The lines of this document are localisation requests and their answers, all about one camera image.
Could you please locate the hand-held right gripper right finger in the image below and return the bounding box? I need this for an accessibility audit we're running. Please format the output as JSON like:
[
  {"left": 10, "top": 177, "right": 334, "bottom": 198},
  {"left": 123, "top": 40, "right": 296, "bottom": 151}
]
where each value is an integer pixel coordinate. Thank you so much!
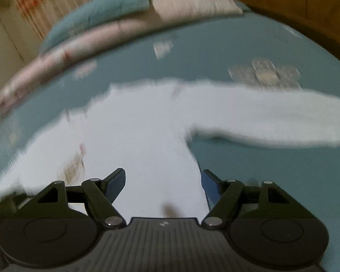
[{"left": 201, "top": 169, "right": 301, "bottom": 229}]

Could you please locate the bed with teal floral sheet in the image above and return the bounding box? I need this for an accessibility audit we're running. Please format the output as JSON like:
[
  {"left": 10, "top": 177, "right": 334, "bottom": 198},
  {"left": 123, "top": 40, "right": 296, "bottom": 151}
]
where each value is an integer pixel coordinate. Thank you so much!
[{"left": 0, "top": 3, "right": 340, "bottom": 272}]

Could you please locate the teal pillow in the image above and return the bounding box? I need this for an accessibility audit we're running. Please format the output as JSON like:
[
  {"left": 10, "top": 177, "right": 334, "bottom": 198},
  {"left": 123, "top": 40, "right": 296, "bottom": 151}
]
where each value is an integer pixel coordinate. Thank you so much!
[{"left": 40, "top": 0, "right": 152, "bottom": 53}]

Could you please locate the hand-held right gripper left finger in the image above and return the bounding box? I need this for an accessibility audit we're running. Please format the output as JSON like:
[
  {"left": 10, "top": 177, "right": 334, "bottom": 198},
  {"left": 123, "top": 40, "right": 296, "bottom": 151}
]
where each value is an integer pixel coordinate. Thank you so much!
[{"left": 34, "top": 168, "right": 128, "bottom": 228}]

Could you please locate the white long-sleeved shirt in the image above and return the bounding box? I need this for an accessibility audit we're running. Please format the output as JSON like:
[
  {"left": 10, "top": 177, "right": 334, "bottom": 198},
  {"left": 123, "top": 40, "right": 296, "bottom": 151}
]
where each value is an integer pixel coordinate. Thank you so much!
[{"left": 0, "top": 78, "right": 340, "bottom": 219}]

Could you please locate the wooden headboard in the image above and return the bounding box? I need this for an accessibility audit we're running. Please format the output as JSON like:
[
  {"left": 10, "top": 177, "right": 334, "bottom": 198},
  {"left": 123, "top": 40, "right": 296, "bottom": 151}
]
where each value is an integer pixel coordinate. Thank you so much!
[{"left": 210, "top": 0, "right": 340, "bottom": 71}]

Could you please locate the pink floral folded quilt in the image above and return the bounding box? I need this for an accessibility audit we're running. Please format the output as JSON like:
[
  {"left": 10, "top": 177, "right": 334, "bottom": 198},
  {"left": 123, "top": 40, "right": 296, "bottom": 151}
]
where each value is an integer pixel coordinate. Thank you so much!
[{"left": 0, "top": 0, "right": 244, "bottom": 114}]

